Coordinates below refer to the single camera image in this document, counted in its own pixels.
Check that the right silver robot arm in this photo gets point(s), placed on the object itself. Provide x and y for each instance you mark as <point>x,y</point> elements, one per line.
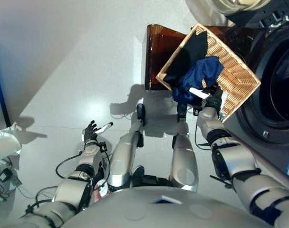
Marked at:
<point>237,161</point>

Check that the wicker laundry basket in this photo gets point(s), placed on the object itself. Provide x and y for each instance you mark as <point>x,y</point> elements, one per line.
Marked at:
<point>234,76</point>

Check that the person right black shoe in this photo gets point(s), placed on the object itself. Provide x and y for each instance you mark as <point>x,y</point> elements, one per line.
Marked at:
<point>138,171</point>

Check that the left silver robot leg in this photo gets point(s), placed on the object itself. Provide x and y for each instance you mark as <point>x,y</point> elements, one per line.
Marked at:
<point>123,161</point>

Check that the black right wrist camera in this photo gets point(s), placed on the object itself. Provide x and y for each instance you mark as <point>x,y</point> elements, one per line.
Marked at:
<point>196,111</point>

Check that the right silver robot leg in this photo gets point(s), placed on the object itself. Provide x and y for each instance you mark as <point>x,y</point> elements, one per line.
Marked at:
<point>182,164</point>

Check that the brown glossy side table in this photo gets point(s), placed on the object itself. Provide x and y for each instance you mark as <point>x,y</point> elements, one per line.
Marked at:
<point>156,52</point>

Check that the silver robot torso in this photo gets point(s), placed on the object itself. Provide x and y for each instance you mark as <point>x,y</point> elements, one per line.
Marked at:
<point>158,211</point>

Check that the blue cloth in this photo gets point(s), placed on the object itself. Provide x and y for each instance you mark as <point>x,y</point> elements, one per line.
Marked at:
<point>199,73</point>

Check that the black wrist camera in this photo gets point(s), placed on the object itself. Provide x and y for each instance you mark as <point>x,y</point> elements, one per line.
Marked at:
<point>196,111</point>
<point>103,147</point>

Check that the silver robot leg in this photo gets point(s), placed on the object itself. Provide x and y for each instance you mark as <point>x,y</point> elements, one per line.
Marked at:
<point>182,164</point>
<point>123,161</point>

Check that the white handheld controller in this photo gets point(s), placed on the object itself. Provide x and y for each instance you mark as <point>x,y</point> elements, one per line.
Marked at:
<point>103,190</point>

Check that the person left hand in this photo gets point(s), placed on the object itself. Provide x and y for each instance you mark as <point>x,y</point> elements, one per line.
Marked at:
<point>98,191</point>

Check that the grey front-load washing machine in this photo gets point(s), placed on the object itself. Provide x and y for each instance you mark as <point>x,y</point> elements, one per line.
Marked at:
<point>272,83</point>

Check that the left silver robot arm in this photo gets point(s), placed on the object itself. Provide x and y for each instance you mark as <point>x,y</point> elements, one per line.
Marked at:
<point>70,190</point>

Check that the black power adapter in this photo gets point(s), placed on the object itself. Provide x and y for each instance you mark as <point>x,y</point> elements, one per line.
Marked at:
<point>4,175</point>

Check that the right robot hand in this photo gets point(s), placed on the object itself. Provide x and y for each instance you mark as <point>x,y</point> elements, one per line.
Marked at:
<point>214,101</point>

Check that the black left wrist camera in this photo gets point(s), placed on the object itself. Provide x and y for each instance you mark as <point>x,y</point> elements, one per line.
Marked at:
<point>103,147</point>

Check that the round glass washing machine door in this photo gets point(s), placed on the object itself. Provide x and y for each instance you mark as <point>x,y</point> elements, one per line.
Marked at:
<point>242,7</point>

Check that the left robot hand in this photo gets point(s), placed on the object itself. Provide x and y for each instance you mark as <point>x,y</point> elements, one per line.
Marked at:
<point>89,135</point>

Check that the black cloth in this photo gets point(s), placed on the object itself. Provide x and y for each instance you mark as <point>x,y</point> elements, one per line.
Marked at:
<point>187,57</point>

